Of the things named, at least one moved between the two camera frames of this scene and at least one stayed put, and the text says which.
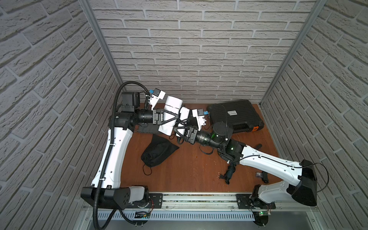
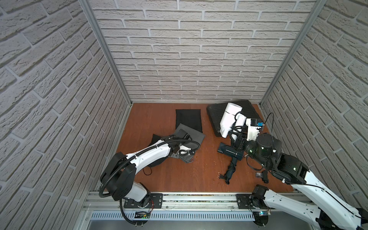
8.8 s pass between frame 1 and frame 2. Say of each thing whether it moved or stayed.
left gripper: moved
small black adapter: stayed
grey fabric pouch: moved
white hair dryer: moved
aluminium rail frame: stayed
